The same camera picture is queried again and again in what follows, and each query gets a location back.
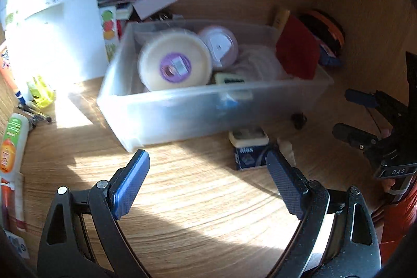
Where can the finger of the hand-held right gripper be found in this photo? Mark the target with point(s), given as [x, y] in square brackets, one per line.
[360, 98]
[350, 133]

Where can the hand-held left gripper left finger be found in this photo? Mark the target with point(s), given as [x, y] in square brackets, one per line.
[128, 186]

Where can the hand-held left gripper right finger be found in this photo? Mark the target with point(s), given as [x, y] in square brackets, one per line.
[286, 183]

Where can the red booklet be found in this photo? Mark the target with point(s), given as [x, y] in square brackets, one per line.
[298, 50]

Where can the clear plastic bin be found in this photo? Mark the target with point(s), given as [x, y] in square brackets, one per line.
[182, 121]

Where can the person's right hand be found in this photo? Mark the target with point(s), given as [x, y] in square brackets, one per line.
[389, 184]

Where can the blue staples box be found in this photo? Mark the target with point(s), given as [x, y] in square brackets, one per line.
[252, 158]

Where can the black binder clip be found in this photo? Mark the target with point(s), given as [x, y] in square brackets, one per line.
[298, 120]

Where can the white stamp pad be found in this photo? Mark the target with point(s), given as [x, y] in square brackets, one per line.
[249, 137]

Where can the wooden desk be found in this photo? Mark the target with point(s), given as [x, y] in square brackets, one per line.
[195, 209]

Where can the orange black case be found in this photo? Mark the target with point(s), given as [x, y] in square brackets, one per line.
[325, 27]

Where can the white cloth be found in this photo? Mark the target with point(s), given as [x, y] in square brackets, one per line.
[260, 64]

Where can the black pen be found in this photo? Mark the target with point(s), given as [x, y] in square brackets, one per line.
[35, 113]

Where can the red white tube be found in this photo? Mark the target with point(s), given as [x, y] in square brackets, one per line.
[11, 203]

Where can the green orange glue tube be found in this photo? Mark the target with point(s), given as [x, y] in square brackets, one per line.
[13, 147]

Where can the white printed packet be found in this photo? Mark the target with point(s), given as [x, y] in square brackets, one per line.
[18, 245]

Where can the yellow green clip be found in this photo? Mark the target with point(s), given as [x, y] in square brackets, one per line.
[40, 92]

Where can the cream round container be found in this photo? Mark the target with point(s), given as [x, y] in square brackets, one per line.
[159, 53]

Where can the pink round container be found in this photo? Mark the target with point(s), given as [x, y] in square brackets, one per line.
[221, 43]

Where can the fruit print sticker sheet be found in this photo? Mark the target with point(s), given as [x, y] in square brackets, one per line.
[109, 33]

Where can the orange white tube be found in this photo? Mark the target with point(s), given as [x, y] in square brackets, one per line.
[8, 72]

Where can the white paper bag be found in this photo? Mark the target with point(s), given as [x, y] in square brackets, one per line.
[55, 37]

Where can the small white cardboard box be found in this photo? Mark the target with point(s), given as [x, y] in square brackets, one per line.
[154, 2]

